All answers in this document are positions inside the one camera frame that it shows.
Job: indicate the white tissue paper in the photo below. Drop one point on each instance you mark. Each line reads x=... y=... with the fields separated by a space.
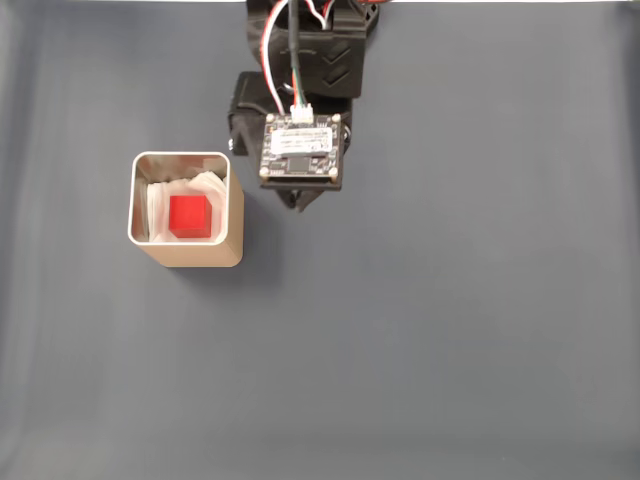
x=156 y=210

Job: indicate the camera circuit board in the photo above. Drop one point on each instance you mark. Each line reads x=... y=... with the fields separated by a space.
x=300 y=165

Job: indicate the gold metal square box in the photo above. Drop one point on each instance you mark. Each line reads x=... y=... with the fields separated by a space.
x=200 y=255

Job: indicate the dark blue table mat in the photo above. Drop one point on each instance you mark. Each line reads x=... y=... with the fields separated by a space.
x=400 y=325

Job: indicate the red cube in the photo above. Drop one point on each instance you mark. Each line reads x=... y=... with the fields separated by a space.
x=187 y=215

